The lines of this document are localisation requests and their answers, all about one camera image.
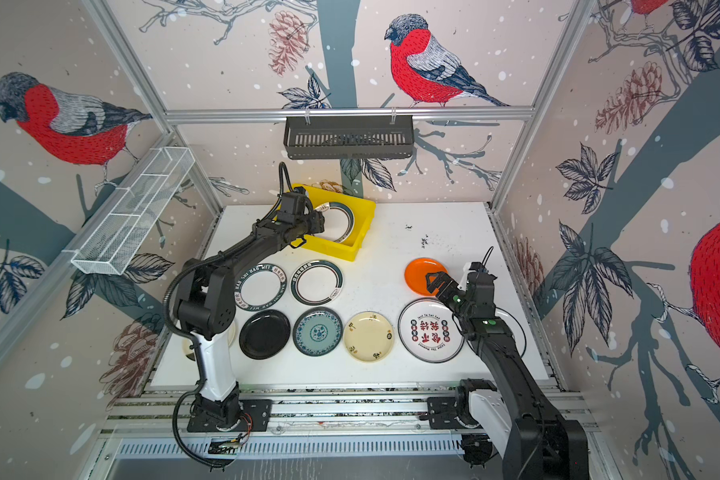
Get orange plastic plate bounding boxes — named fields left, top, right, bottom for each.
left=404, top=258, right=448, bottom=296

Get large green rimmed white plate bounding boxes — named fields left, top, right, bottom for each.
left=316, top=202, right=355, bottom=243

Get white plate thin dark rim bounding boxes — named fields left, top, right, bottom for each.
left=496, top=307, right=528, bottom=358

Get white plate red characters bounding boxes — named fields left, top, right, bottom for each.
left=397, top=298, right=464, bottom=364

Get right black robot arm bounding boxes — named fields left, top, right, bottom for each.
left=426, top=262, right=590, bottom=479

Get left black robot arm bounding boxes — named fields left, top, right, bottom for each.
left=163, top=187, right=325, bottom=402

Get yellow plastic bin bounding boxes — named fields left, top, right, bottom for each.
left=303, top=186, right=376, bottom=262

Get medium green rimmed white plate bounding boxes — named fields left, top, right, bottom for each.
left=291, top=260, right=344, bottom=306

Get dark lettered rim white plate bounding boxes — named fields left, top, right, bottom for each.
left=234, top=263, right=287, bottom=312

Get cream floral round plate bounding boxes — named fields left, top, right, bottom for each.
left=343, top=311, right=395, bottom=363

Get teal patterned round plate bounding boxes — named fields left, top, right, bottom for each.
left=292, top=307, right=344, bottom=357

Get black round plate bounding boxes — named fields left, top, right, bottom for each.
left=239, top=309, right=291, bottom=360

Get cream plate dark smudge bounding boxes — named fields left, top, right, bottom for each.
left=182, top=323, right=237, bottom=362

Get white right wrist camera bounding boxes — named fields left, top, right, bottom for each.
left=460, top=261, right=486, bottom=287

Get black hanging wall basket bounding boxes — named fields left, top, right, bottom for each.
left=283, top=116, right=415, bottom=160

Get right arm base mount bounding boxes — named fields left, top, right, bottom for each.
left=423, top=397, right=476, bottom=430

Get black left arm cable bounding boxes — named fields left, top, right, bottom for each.
left=172, top=389, right=247, bottom=470

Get white wire mesh shelf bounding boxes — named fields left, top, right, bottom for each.
left=71, top=146, right=195, bottom=275

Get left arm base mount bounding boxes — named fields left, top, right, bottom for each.
left=187, top=397, right=273, bottom=433

